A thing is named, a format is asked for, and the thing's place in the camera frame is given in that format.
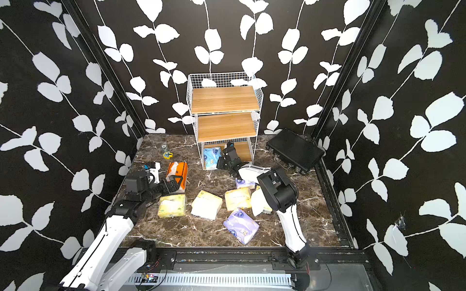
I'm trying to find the yellow tissue pack shelf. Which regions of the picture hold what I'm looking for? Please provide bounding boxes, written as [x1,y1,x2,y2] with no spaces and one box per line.
[225,188,251,212]

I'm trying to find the blue tissue pack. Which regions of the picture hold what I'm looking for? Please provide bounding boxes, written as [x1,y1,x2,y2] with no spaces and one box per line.
[203,147,222,170]

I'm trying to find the small circuit board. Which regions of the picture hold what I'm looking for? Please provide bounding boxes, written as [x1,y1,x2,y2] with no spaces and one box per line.
[141,273,158,284]

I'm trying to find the yellow clock toy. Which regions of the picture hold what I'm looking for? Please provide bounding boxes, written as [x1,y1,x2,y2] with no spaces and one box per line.
[163,152,174,160]

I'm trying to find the light yellow tissue pack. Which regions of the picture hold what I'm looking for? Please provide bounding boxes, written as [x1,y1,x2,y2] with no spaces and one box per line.
[157,194,186,218]

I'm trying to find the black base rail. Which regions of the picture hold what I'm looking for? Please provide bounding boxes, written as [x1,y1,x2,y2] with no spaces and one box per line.
[148,247,370,272]

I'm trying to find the white wire shelf rack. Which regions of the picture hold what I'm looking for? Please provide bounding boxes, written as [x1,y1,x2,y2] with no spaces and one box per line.
[186,72,266,170]

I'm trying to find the orange tissue pack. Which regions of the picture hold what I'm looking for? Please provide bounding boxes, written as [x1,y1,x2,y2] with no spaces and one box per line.
[166,162,188,193]

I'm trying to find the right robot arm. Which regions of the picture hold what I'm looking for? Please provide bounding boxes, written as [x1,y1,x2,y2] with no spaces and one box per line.
[217,142,310,269]

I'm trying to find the black carrying case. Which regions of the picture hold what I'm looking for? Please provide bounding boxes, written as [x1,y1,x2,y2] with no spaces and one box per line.
[266,129,324,175]

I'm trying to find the purple tissue pack bottom shelf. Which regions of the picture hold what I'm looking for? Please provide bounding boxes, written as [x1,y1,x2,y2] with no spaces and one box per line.
[235,178,256,190]

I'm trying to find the pale yellow tissue pack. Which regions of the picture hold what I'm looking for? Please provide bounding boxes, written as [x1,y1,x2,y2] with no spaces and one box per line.
[251,186,273,217]

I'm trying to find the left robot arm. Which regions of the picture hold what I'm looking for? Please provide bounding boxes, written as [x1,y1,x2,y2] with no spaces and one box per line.
[58,168,175,291]

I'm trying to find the white slotted cable duct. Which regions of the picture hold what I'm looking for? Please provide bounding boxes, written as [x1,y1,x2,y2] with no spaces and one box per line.
[124,273,295,288]

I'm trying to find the orange-yellow tissue pack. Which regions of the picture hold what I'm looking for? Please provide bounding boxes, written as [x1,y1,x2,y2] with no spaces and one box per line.
[191,190,223,220]

